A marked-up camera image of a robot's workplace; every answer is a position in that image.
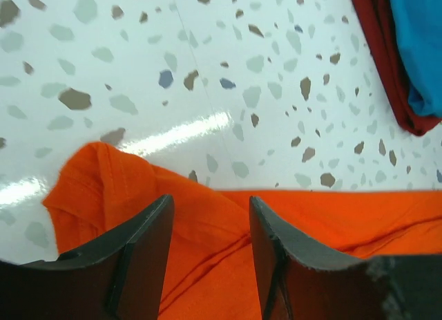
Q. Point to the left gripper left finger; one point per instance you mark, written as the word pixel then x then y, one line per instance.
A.
pixel 118 275

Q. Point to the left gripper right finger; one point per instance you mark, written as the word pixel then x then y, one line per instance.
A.
pixel 300 278

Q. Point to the orange t shirt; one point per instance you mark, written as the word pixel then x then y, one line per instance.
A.
pixel 210 272

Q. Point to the folded dark red t shirt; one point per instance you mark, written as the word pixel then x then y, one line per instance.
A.
pixel 376 19

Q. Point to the folded blue t shirt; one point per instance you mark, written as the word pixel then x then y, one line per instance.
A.
pixel 418 37

